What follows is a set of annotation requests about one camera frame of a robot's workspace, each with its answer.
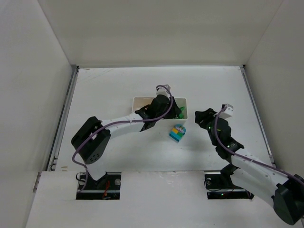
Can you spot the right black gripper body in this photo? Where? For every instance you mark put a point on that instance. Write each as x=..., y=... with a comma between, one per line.
x=204, y=116

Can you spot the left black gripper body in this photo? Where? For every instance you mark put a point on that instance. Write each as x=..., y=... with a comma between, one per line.
x=173, y=109

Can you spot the small green yellow lego piece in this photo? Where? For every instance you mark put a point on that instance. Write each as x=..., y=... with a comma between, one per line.
x=181, y=115

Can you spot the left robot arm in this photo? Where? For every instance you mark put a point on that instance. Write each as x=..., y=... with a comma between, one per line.
x=91, y=140

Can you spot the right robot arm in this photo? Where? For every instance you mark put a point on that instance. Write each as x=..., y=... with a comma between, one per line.
x=281, y=190

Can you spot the white three-compartment tray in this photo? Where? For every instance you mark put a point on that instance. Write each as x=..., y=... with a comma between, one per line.
x=139, y=102

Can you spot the multicolor lego cluster with frog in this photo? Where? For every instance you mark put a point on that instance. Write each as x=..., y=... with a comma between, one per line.
x=177, y=132

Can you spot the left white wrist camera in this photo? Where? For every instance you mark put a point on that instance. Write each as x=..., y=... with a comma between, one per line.
x=163, y=90

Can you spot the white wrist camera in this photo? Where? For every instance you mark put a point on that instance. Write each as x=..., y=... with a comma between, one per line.
x=163, y=90
x=227, y=111

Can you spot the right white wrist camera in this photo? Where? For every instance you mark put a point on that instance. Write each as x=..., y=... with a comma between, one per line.
x=227, y=111

